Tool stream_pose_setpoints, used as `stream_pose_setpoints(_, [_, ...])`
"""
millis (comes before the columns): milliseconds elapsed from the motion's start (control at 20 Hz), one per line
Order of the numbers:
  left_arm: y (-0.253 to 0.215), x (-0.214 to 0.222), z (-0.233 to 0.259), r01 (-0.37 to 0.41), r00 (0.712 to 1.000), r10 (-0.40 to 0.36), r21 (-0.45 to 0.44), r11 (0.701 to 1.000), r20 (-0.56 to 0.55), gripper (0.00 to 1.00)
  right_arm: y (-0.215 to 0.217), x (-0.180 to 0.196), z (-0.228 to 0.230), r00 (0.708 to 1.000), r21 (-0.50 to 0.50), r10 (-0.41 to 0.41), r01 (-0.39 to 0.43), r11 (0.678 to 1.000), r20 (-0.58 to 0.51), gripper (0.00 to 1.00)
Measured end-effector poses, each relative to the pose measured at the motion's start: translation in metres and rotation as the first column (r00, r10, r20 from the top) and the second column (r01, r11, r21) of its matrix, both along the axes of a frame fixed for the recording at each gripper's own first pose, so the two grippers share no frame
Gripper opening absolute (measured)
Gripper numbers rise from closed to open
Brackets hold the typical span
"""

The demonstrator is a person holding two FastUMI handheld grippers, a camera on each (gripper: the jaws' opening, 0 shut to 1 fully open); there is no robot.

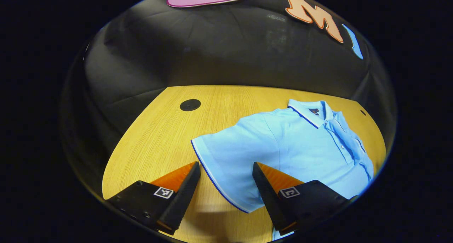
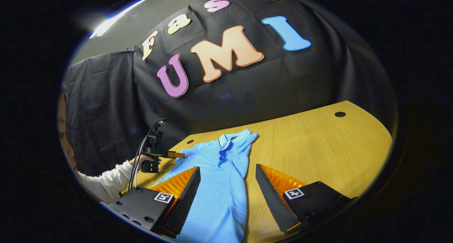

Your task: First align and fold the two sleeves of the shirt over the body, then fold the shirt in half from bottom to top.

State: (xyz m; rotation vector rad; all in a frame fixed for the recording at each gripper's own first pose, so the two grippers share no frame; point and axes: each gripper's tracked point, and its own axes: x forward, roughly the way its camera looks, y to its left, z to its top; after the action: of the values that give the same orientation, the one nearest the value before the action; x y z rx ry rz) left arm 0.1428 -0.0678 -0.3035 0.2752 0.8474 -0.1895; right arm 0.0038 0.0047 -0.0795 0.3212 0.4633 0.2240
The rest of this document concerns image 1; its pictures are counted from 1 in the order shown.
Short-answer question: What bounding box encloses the light blue T-shirt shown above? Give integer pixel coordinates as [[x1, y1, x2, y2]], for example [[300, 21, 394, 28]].
[[191, 99, 375, 241]]

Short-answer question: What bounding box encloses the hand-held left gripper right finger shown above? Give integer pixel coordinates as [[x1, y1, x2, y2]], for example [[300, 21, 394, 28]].
[[252, 161, 359, 236]]

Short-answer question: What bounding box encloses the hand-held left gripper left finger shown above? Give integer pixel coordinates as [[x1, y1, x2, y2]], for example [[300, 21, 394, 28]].
[[107, 161, 201, 236]]

